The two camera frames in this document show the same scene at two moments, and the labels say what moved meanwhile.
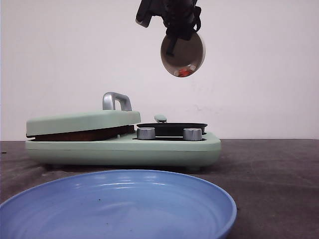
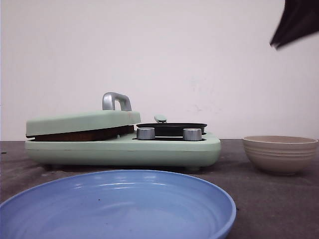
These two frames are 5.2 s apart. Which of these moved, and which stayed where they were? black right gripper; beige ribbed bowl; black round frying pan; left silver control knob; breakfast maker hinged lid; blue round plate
Moved: beige ribbed bowl; black right gripper
Stayed: left silver control knob; black round frying pan; breakfast maker hinged lid; blue round plate
